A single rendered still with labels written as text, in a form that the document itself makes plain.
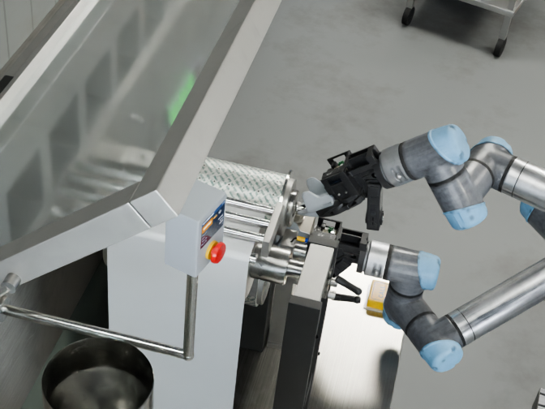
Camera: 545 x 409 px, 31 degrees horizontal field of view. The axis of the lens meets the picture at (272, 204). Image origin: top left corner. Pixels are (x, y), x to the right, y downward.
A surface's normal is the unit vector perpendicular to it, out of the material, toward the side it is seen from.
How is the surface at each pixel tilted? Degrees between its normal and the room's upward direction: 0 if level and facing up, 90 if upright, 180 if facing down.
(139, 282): 90
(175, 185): 49
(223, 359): 90
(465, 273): 0
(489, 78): 0
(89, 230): 90
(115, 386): 73
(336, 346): 0
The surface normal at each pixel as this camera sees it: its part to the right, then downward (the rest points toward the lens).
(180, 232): -0.48, 0.54
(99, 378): 0.13, 0.40
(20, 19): 0.94, 0.27
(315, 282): 0.09, -0.75
